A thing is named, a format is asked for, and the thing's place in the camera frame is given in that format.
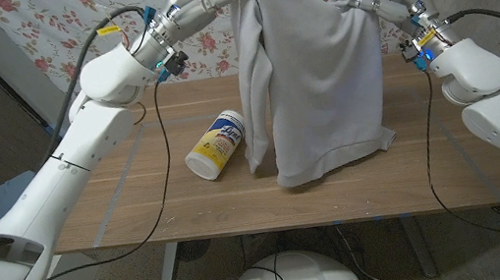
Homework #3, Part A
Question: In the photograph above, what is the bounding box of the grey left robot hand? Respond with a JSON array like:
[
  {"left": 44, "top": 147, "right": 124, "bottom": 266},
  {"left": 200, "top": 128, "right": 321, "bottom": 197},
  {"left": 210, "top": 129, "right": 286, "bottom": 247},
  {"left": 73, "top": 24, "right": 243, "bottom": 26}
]
[{"left": 122, "top": 0, "right": 263, "bottom": 74}]

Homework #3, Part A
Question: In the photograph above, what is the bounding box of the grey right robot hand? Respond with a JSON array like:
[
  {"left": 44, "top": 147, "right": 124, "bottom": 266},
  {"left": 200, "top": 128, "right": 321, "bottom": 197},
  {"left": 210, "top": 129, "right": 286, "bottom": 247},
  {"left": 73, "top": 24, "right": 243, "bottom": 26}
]
[{"left": 348, "top": 0, "right": 465, "bottom": 73}]

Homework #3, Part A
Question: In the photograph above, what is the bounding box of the light grey sweatshirt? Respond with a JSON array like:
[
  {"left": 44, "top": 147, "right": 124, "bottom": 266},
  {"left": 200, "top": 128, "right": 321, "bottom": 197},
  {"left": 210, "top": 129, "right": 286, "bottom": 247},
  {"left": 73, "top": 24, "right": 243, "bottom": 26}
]
[{"left": 222, "top": 0, "right": 405, "bottom": 195}]

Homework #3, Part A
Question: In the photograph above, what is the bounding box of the floral print backdrop cloth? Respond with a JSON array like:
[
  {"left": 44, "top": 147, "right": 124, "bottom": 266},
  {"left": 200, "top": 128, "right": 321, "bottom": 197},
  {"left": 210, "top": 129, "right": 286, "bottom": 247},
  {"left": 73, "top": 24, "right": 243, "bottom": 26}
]
[{"left": 0, "top": 0, "right": 462, "bottom": 137}]

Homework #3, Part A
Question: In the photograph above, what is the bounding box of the yellow white wipes canister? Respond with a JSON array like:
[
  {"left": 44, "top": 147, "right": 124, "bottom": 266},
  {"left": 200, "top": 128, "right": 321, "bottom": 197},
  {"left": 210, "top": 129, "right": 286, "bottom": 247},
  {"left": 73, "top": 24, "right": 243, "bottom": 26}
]
[{"left": 178, "top": 106, "right": 254, "bottom": 185}]

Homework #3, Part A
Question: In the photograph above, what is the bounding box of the grey table leg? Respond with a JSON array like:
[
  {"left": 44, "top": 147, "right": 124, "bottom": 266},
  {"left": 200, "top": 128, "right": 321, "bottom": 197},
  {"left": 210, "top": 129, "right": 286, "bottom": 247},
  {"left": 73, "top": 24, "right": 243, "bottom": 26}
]
[{"left": 398, "top": 211, "right": 438, "bottom": 280}]

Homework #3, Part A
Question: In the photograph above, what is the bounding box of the white table leg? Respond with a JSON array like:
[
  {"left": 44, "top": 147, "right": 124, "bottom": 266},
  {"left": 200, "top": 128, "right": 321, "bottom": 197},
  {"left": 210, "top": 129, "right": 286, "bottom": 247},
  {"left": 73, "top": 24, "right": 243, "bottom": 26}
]
[{"left": 150, "top": 241, "right": 186, "bottom": 280}]

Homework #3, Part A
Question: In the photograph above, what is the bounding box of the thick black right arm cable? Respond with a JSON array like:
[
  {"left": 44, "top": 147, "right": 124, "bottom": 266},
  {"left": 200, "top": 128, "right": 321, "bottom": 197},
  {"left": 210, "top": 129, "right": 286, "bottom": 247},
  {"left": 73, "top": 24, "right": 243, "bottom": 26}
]
[{"left": 444, "top": 4, "right": 500, "bottom": 61}]

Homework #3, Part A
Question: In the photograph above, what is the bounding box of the thin black power strip cable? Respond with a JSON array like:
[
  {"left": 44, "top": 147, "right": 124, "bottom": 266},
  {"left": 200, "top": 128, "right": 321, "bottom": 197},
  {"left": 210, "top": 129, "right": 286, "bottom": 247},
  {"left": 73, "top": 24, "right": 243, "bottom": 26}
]
[{"left": 130, "top": 100, "right": 149, "bottom": 127}]

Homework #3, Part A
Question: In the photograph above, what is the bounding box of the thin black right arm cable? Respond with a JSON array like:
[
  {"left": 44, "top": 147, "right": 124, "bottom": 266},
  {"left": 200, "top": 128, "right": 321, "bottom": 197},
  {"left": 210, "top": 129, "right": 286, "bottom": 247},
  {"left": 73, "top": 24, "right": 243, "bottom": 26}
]
[{"left": 412, "top": 57, "right": 500, "bottom": 271}]

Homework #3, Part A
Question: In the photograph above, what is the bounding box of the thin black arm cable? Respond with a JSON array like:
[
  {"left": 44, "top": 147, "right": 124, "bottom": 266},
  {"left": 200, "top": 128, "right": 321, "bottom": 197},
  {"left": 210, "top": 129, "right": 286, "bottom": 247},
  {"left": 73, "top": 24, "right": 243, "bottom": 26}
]
[
  {"left": 412, "top": 57, "right": 500, "bottom": 271},
  {"left": 0, "top": 81, "right": 190, "bottom": 280}
]

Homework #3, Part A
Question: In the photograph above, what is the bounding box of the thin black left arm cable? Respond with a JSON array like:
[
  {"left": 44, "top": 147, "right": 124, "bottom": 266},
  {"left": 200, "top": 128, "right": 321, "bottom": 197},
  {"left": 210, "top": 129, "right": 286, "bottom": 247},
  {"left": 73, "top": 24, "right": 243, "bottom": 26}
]
[{"left": 0, "top": 81, "right": 190, "bottom": 280}]

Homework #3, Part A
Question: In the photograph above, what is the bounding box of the white floor cable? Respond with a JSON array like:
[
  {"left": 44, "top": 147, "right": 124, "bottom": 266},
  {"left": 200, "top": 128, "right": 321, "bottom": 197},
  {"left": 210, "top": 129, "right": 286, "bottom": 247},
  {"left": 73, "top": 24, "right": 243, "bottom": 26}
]
[{"left": 341, "top": 230, "right": 399, "bottom": 280}]

